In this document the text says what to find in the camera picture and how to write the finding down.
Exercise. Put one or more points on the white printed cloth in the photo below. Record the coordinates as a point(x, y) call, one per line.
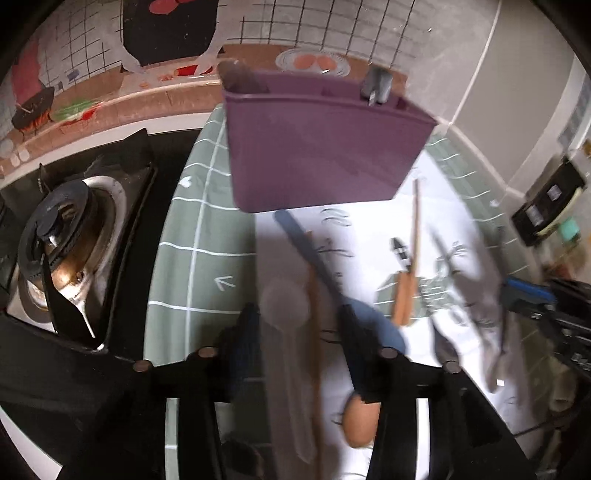
point(369, 230)

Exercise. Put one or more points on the purple utensil holder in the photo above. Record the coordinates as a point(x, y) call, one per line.
point(323, 147)

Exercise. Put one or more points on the green grid mat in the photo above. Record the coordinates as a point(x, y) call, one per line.
point(207, 258)

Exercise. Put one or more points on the wooden chopstick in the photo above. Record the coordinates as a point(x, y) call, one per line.
point(416, 221)
point(315, 332)

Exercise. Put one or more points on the grey metal utensil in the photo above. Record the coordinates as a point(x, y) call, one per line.
point(494, 355)

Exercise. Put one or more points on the white plastic spoon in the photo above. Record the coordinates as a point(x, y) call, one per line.
point(284, 300)

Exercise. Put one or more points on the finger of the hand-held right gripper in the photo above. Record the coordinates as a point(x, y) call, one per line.
point(526, 291)

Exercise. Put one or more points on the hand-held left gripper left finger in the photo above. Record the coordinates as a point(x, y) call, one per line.
point(244, 344)

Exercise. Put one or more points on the dark grey pointed utensil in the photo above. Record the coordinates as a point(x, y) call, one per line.
point(445, 346)

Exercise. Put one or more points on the blue spatula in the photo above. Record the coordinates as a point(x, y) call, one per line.
point(304, 244)

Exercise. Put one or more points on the printed kitchen wall sticker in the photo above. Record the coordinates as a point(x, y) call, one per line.
point(92, 83)

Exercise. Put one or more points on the wooden spoon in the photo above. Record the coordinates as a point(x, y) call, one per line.
point(358, 424)

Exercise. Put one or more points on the black stove burner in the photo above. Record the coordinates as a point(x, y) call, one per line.
point(55, 221)

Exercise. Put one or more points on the black box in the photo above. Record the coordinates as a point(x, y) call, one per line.
point(549, 198)

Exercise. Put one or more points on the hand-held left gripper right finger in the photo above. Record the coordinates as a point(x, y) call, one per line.
point(358, 341)

